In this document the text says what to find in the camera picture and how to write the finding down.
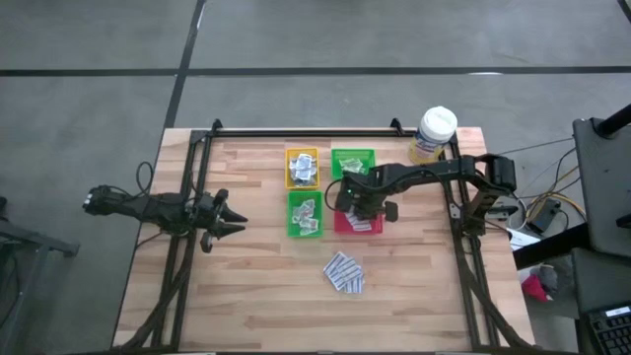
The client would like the Lysol wipes canister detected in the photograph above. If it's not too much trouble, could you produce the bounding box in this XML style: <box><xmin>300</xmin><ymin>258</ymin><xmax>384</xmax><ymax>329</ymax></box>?
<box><xmin>406</xmin><ymin>105</ymin><xmax>458</xmax><ymax>167</ymax></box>

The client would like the thin floor cable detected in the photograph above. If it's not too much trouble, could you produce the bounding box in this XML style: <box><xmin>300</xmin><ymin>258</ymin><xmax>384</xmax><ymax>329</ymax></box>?
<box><xmin>487</xmin><ymin>136</ymin><xmax>576</xmax><ymax>158</ymax></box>

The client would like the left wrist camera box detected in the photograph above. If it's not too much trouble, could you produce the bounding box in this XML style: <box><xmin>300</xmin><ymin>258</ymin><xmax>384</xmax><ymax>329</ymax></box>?
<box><xmin>194</xmin><ymin>194</ymin><xmax>217</xmax><ymax>214</ymax></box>

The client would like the black desk leg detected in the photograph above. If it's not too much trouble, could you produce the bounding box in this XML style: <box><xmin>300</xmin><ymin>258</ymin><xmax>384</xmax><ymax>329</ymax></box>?
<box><xmin>511</xmin><ymin>222</ymin><xmax>591</xmax><ymax>270</ymax></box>

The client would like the red plastic mesh basket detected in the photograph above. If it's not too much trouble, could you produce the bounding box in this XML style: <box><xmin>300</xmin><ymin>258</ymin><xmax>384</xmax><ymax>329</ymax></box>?
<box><xmin>332</xmin><ymin>209</ymin><xmax>385</xmax><ymax>236</ymax></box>

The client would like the green plastic mesh basket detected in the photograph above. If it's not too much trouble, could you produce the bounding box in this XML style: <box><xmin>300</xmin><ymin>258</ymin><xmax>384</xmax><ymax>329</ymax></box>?
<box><xmin>329</xmin><ymin>148</ymin><xmax>378</xmax><ymax>181</ymax></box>
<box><xmin>287</xmin><ymin>190</ymin><xmax>325</xmax><ymax>239</ymax></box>

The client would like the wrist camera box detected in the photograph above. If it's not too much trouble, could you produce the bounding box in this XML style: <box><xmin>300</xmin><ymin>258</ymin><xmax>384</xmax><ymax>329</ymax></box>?
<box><xmin>194</xmin><ymin>194</ymin><xmax>217</xmax><ymax>214</ymax></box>
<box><xmin>334</xmin><ymin>182</ymin><xmax>357</xmax><ymax>211</ymax></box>

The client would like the red cloth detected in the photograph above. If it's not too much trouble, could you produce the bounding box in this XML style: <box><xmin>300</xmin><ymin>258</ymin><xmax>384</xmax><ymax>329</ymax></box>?
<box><xmin>521</xmin><ymin>273</ymin><xmax>552</xmax><ymax>302</ymax></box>

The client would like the black power adapter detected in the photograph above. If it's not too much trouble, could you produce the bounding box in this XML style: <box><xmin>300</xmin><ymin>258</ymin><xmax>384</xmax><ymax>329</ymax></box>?
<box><xmin>527</xmin><ymin>198</ymin><xmax>562</xmax><ymax>234</ymax></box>

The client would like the dark grey panel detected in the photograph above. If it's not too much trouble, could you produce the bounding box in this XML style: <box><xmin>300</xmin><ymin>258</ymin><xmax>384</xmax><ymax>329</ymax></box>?
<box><xmin>571</xmin><ymin>246</ymin><xmax>631</xmax><ymax>312</ymax></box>

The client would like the yellow black cable bundle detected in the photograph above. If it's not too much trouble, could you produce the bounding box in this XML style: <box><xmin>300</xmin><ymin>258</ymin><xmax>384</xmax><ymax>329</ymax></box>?
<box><xmin>525</xmin><ymin>165</ymin><xmax>588</xmax><ymax>223</ymax></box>

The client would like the long black arm cable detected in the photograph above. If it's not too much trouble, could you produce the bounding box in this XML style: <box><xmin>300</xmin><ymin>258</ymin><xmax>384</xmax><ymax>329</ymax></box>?
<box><xmin>135</xmin><ymin>161</ymin><xmax>156</xmax><ymax>197</ymax></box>

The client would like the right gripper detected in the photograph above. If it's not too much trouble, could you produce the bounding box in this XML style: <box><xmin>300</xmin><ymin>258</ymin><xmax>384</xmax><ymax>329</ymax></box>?
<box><xmin>352</xmin><ymin>170</ymin><xmax>399</xmax><ymax>223</ymax></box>

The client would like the black pole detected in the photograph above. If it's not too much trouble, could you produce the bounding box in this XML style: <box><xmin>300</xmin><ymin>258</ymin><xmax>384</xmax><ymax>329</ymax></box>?
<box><xmin>593</xmin><ymin>102</ymin><xmax>631</xmax><ymax>138</ymax></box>

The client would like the yellow plastic mesh basket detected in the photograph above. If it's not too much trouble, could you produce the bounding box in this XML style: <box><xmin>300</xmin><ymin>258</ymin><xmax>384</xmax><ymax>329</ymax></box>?
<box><xmin>284</xmin><ymin>146</ymin><xmax>321</xmax><ymax>191</ymax></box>

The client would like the black keyboard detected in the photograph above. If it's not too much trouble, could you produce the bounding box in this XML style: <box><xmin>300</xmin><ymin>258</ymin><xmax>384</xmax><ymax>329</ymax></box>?
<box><xmin>586</xmin><ymin>304</ymin><xmax>631</xmax><ymax>355</ymax></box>

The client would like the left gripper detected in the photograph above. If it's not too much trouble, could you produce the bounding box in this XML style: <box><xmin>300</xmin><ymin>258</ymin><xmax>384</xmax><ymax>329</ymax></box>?
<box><xmin>194</xmin><ymin>188</ymin><xmax>249</xmax><ymax>253</ymax></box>

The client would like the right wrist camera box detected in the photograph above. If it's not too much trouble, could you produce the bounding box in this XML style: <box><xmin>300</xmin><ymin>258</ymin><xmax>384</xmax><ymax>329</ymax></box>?
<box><xmin>334</xmin><ymin>182</ymin><xmax>357</xmax><ymax>211</ymax></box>

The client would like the grey cloth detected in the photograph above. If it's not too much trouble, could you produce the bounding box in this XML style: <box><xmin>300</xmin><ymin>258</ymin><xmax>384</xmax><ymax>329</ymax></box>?
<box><xmin>534</xmin><ymin>262</ymin><xmax>559</xmax><ymax>292</ymax></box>

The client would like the white paper sheet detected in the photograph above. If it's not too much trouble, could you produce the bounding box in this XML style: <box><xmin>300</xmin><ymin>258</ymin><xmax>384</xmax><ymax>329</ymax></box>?
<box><xmin>507</xmin><ymin>227</ymin><xmax>542</xmax><ymax>251</ymax></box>

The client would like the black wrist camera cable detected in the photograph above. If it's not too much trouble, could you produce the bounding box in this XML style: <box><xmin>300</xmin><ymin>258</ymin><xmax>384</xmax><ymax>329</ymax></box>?
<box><xmin>323</xmin><ymin>177</ymin><xmax>346</xmax><ymax>203</ymax></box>

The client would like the grey metal stand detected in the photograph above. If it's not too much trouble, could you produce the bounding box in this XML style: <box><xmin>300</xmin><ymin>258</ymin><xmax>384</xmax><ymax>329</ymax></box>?
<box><xmin>0</xmin><ymin>195</ymin><xmax>81</xmax><ymax>355</ymax></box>

